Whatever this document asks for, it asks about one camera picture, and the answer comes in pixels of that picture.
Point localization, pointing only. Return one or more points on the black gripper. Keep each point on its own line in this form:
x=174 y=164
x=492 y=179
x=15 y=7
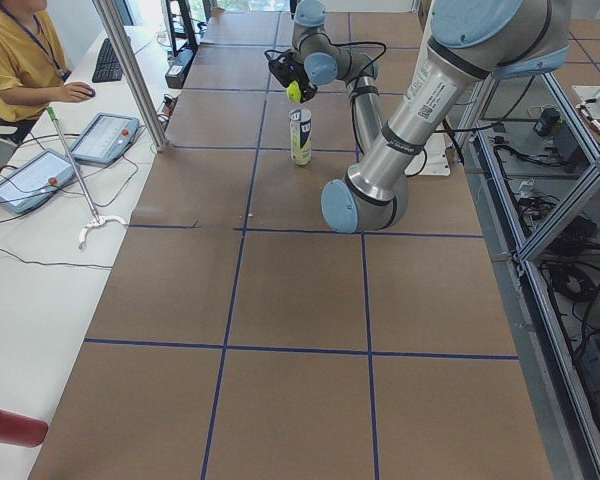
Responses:
x=306 y=93

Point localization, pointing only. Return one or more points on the yellow tennis ball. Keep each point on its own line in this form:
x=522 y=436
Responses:
x=294 y=92

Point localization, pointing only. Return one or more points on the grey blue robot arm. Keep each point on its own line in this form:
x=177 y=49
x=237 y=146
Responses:
x=468 y=41

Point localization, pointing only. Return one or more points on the clear tennis ball can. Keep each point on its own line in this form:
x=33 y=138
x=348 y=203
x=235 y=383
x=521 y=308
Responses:
x=300 y=136

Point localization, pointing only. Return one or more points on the black keyboard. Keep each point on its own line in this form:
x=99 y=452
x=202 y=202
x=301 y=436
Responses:
x=107 y=67

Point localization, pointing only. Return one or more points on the far teach pendant tablet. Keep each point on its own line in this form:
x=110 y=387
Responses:
x=105 y=139

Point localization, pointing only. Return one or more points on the teach pendant tablet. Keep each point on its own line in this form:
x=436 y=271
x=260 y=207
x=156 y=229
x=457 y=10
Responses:
x=105 y=139
x=30 y=185

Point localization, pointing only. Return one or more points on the reacher grabber stick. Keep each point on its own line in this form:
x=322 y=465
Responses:
x=98 y=220

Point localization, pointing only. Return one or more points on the near teach pendant tablet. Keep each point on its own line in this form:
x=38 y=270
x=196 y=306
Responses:
x=30 y=185

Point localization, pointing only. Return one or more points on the person in yellow shirt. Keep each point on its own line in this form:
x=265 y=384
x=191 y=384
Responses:
x=33 y=68

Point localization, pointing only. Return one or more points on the red cylinder bottle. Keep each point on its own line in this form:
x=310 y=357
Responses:
x=19 y=430

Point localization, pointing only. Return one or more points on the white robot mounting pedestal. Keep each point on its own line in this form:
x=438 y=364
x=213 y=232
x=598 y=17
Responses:
x=433 y=160

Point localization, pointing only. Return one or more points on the aluminium frame post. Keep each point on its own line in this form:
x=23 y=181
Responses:
x=116 y=33

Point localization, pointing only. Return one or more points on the aluminium side frame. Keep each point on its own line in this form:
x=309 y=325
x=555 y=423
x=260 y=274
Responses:
x=534 y=162

